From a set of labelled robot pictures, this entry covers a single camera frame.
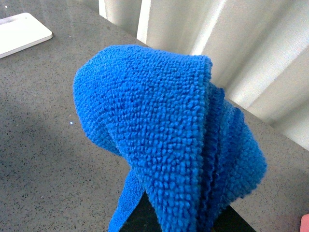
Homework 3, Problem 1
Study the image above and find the white pleated curtain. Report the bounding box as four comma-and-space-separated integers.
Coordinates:
98, 0, 309, 148

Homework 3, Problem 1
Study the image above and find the white towel rack stand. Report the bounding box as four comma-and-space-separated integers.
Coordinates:
0, 13, 53, 58

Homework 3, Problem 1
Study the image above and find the blue microfiber cloth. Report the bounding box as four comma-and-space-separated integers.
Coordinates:
73, 45, 267, 232

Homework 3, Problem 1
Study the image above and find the pink box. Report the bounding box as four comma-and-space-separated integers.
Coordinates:
300, 214, 309, 232

